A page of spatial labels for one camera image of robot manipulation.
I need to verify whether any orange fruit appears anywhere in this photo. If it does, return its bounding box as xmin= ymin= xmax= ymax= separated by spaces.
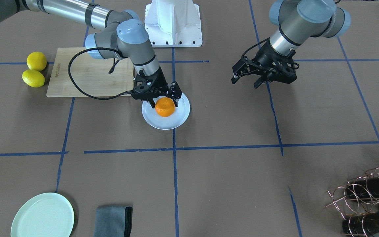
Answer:
xmin=155 ymin=97 xmax=176 ymax=118

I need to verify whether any copper wire bottle rack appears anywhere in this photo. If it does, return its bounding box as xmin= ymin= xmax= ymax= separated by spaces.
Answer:
xmin=327 ymin=167 xmax=379 ymax=237

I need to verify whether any light green plate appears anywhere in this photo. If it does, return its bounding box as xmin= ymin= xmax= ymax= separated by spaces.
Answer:
xmin=10 ymin=193 xmax=75 ymax=237

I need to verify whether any wooden cutting board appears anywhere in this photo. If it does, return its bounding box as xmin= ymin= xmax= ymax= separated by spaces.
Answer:
xmin=46 ymin=47 xmax=136 ymax=97

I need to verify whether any lower yellow lemon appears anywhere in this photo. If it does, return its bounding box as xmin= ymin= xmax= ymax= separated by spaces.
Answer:
xmin=22 ymin=69 xmax=45 ymax=88

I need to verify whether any upper yellow lemon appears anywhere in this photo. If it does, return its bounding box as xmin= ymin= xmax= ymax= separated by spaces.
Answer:
xmin=26 ymin=52 xmax=48 ymax=72

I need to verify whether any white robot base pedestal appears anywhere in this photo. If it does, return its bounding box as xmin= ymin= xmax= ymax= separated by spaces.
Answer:
xmin=144 ymin=0 xmax=203 ymax=48

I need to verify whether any yellow lemon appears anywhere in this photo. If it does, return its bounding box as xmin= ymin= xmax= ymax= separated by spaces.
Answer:
xmin=26 ymin=52 xmax=48 ymax=72
xmin=22 ymin=69 xmax=45 ymax=88

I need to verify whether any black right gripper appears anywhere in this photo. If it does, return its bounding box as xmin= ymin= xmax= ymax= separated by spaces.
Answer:
xmin=131 ymin=69 xmax=182 ymax=109

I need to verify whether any dark wine bottle upper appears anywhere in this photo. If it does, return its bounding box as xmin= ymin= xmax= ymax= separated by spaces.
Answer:
xmin=344 ymin=176 xmax=379 ymax=200

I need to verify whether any grey folded cloth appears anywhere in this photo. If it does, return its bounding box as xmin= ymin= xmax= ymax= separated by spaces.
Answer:
xmin=93 ymin=205 xmax=133 ymax=237

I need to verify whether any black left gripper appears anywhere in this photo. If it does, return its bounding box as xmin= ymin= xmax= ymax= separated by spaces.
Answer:
xmin=232 ymin=41 xmax=299 ymax=89

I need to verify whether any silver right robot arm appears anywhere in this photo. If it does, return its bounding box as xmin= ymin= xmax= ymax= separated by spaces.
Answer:
xmin=0 ymin=0 xmax=182 ymax=108

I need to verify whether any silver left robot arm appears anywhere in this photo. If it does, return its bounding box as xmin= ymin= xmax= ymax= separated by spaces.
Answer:
xmin=231 ymin=0 xmax=352 ymax=88

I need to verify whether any white round plate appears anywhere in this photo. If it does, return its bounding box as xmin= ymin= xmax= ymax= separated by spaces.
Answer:
xmin=141 ymin=93 xmax=190 ymax=130

